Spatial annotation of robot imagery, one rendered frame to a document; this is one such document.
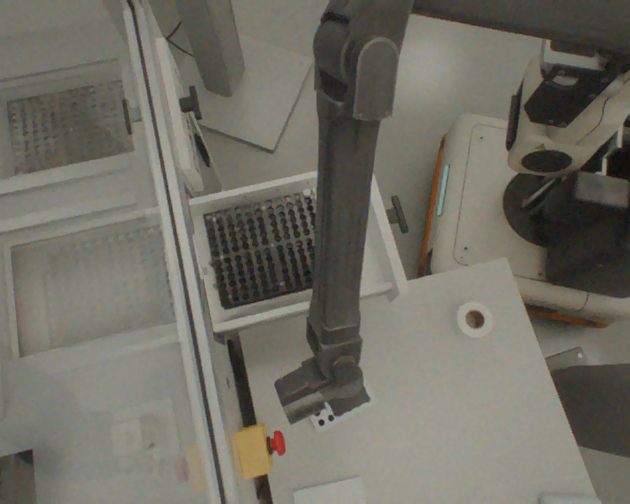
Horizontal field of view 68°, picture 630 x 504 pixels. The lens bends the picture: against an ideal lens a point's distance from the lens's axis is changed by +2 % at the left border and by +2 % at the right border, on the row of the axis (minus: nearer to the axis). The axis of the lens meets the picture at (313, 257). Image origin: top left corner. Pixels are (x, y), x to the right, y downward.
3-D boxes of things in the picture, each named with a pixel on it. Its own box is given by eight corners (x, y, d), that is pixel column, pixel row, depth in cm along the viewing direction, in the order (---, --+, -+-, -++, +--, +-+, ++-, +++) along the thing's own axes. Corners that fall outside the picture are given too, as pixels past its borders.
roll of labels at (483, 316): (490, 313, 95) (498, 310, 91) (479, 345, 93) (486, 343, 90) (457, 299, 96) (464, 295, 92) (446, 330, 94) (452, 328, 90)
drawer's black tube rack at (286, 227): (319, 200, 93) (320, 187, 87) (341, 284, 89) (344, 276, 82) (209, 225, 91) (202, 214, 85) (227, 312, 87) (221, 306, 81)
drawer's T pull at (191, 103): (195, 87, 92) (194, 83, 91) (202, 120, 90) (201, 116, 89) (177, 91, 92) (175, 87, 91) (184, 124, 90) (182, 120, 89)
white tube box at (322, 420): (355, 361, 92) (356, 360, 89) (374, 401, 90) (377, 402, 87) (298, 390, 91) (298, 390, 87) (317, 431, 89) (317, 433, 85)
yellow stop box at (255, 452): (268, 420, 82) (265, 424, 75) (277, 464, 80) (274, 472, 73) (240, 428, 82) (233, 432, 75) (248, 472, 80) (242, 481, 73)
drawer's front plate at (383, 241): (357, 168, 97) (364, 141, 86) (398, 302, 90) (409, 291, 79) (349, 170, 97) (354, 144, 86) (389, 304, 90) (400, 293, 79)
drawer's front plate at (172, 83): (179, 71, 102) (163, 35, 92) (204, 191, 95) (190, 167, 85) (171, 73, 102) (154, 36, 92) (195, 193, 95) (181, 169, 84)
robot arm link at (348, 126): (411, 37, 40) (359, 21, 49) (350, 38, 38) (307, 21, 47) (365, 383, 63) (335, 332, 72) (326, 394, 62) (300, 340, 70)
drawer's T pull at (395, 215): (396, 196, 87) (397, 193, 85) (408, 233, 85) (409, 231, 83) (377, 200, 86) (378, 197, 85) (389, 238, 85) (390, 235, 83)
